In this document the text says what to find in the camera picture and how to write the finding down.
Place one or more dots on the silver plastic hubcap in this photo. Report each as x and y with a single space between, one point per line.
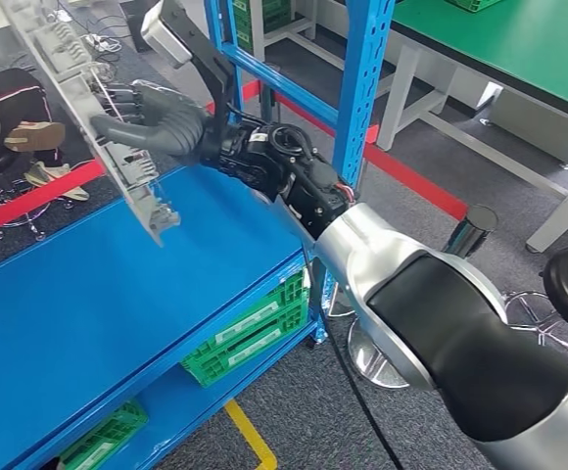
137 172

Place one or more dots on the black appliance box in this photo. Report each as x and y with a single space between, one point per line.
137 39

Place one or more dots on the green top workbench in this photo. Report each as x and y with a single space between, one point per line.
509 39

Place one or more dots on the red barrier belt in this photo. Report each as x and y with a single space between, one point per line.
411 181
34 198

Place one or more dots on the wrist camera with black bracket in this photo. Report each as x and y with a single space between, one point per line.
166 39

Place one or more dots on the person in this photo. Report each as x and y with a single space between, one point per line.
20 97

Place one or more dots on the green crate stack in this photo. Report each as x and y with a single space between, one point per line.
242 26

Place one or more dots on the green plastic crate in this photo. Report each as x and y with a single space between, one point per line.
245 337
103 438
473 4

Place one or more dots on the silver black robot right arm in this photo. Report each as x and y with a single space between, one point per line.
485 350

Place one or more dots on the white bench frame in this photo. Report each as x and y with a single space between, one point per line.
257 26

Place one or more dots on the blue metal shelf rack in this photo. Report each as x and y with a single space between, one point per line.
93 292

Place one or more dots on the white power strip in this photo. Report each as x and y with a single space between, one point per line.
99 43

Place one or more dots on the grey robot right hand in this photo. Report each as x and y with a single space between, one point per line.
171 123

